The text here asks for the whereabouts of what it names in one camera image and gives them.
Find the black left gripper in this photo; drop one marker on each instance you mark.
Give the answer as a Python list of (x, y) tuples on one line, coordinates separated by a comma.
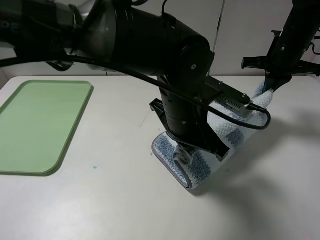
[(185, 123)]

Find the green plastic tray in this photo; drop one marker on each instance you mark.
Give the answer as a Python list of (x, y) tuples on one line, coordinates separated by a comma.
[(37, 124)]

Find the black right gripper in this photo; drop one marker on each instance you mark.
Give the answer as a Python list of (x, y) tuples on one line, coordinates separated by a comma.
[(284, 58)]

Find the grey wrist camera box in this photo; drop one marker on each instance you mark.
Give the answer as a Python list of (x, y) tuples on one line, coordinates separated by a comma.
[(235, 101)]

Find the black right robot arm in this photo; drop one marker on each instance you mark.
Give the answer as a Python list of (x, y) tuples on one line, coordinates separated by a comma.
[(305, 15)]

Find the blue white striped towel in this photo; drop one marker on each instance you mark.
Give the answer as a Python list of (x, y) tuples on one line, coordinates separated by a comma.
[(192, 167)]

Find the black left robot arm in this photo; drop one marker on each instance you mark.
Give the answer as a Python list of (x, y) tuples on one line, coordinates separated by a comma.
[(115, 35)]

